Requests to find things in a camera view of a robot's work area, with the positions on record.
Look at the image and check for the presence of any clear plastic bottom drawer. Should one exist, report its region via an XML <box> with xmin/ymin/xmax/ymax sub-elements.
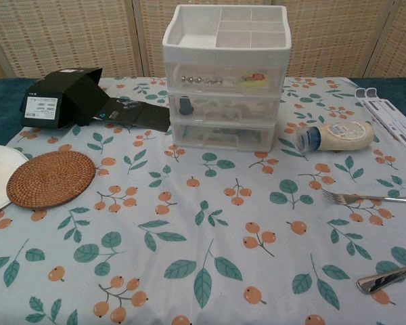
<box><xmin>174</xmin><ymin>123</ymin><xmax>275</xmax><ymax>150</ymax></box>

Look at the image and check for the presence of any clear plastic drawer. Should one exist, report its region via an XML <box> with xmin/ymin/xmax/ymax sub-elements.
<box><xmin>171</xmin><ymin>62</ymin><xmax>281</xmax><ymax>91</ymax></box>
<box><xmin>174</xmin><ymin>123</ymin><xmax>275</xmax><ymax>150</ymax></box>
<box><xmin>173</xmin><ymin>94</ymin><xmax>279</xmax><ymax>122</ymax></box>

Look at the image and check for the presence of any clear plastic middle drawer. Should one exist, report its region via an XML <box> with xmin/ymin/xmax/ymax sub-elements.
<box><xmin>173</xmin><ymin>94</ymin><xmax>279</xmax><ymax>122</ymax></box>

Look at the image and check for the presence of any clear plastic top drawer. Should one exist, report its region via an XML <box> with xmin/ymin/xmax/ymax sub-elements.
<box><xmin>171</xmin><ymin>62</ymin><xmax>281</xmax><ymax>91</ymax></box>

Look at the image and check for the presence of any white plastic drawer organizer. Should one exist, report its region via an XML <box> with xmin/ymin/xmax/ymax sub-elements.
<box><xmin>161</xmin><ymin>3</ymin><xmax>293</xmax><ymax>152</ymax></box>

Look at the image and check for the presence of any black cardboard box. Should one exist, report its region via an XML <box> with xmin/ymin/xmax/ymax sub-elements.
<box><xmin>20</xmin><ymin>66</ymin><xmax>172</xmax><ymax>132</ymax></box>

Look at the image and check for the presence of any dark grey rubber cap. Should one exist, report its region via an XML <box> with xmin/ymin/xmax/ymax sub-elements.
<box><xmin>178</xmin><ymin>95</ymin><xmax>195</xmax><ymax>116</ymax></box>

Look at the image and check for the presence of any floral leaf fruit tablecloth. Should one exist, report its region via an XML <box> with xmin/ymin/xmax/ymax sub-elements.
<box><xmin>0</xmin><ymin>76</ymin><xmax>406</xmax><ymax>325</ymax></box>

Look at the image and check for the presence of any colourful printed card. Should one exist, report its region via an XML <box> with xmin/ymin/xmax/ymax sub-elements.
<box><xmin>238</xmin><ymin>72</ymin><xmax>269</xmax><ymax>88</ymax></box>

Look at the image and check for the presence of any silver metal fork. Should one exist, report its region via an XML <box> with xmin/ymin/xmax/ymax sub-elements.
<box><xmin>321</xmin><ymin>188</ymin><xmax>406</xmax><ymax>207</ymax></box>

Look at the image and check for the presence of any mayonnaise squeeze bottle blue cap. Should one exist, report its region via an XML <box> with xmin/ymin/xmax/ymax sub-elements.
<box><xmin>294</xmin><ymin>121</ymin><xmax>376</xmax><ymax>154</ymax></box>

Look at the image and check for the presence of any round woven rattan coaster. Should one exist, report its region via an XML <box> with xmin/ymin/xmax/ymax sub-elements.
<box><xmin>5</xmin><ymin>150</ymin><xmax>97</xmax><ymax>209</ymax></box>

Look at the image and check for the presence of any woven bamboo folding screen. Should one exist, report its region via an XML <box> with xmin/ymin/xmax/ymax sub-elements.
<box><xmin>0</xmin><ymin>0</ymin><xmax>406</xmax><ymax>84</ymax></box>

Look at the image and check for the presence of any white folding laptop stand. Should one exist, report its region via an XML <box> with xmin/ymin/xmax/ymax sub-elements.
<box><xmin>355</xmin><ymin>87</ymin><xmax>406</xmax><ymax>150</ymax></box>

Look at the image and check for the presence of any string of metal beads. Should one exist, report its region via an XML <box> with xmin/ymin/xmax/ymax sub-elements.
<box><xmin>179</xmin><ymin>75</ymin><xmax>225</xmax><ymax>86</ymax></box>

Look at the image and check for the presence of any silver knife handle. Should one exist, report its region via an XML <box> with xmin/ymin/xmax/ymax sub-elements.
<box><xmin>356</xmin><ymin>262</ymin><xmax>406</xmax><ymax>295</ymax></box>

